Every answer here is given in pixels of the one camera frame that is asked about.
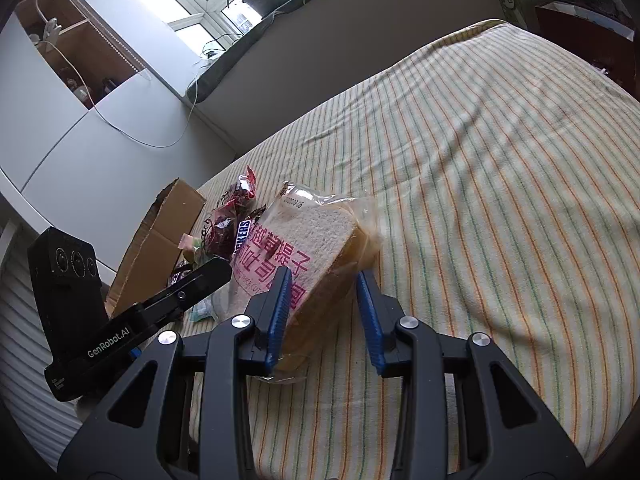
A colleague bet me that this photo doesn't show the red nut cake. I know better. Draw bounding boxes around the red nut cake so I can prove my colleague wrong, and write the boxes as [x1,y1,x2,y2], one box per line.
[201,166,266,260]

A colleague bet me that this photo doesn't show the Snickers bar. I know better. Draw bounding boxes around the Snickers bar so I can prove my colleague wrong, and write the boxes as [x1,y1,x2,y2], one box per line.
[231,219,254,259]

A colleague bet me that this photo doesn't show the bagged white bread slices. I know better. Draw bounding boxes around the bagged white bread slices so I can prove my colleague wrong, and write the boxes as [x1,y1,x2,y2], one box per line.
[213,182,381,384]

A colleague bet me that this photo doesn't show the brown cardboard box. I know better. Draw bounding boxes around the brown cardboard box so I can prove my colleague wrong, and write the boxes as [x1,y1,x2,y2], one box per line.
[105,179,205,318]

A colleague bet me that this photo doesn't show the small green pink snack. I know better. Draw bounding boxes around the small green pink snack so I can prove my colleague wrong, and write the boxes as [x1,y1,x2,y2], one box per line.
[178,234,202,263]

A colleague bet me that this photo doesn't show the white cabinet with shelf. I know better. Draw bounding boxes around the white cabinet with shelf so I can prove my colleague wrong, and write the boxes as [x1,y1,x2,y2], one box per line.
[1,0,235,276]

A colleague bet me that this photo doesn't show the striped tablecloth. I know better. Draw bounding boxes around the striped tablecloth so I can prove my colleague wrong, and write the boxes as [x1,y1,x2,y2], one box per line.
[201,20,639,464]

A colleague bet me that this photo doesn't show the dark window sill cushion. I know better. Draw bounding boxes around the dark window sill cushion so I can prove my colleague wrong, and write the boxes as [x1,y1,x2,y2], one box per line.
[185,0,392,105]

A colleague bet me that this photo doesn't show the dark red box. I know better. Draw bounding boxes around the dark red box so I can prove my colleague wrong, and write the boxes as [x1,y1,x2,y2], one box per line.
[535,1,638,96]

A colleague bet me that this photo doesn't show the white cable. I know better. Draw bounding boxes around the white cable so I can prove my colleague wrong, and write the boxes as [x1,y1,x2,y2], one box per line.
[34,0,202,150]

